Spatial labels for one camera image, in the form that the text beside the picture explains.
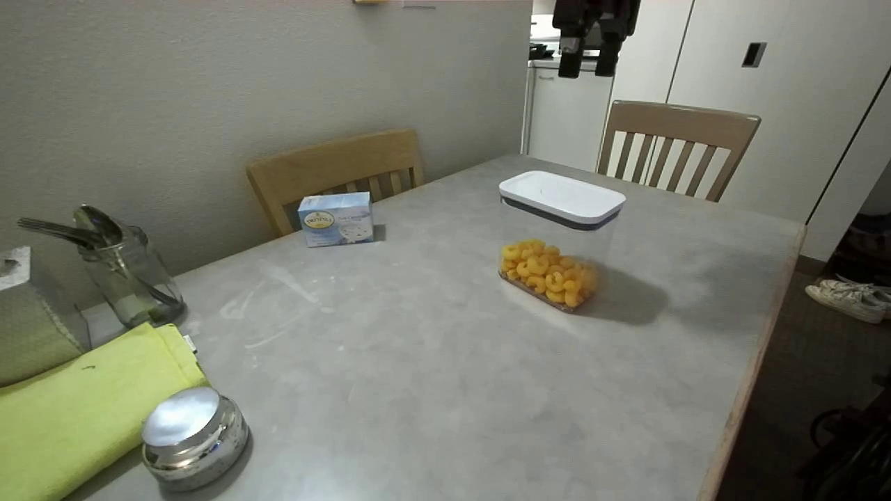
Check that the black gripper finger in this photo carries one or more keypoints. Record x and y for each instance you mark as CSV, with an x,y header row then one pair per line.
x,y
569,54
609,54

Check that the clear jar with utensils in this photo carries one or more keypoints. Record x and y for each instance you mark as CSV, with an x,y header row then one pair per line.
x,y
122,265

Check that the white container lid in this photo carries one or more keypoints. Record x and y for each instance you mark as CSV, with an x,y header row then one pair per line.
x,y
563,199

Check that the light blue small box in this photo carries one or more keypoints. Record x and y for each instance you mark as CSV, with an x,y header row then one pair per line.
x,y
335,217

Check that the clear plastic container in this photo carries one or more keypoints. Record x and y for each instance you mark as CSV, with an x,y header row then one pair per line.
x,y
559,254

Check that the white cabinet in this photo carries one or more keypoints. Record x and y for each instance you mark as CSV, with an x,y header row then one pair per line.
x,y
567,115

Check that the round silver metal tin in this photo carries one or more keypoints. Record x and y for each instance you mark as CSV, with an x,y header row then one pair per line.
x,y
193,437

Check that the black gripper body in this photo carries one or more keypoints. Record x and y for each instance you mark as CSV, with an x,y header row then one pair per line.
x,y
613,16

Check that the wooden chair at end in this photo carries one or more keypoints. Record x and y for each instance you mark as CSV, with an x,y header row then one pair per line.
x,y
677,149

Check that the green folded cloth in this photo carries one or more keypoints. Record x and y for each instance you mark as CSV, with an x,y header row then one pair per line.
x,y
74,420

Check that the black wall plate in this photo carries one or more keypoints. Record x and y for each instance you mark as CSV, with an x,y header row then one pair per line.
x,y
754,54

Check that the white shoes on floor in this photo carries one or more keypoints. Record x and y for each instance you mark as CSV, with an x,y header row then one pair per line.
x,y
861,302

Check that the wooden chair at side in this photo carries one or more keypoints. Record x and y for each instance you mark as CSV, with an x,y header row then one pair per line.
x,y
383,165

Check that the grey box at edge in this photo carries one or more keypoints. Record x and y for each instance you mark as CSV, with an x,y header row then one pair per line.
x,y
41,325

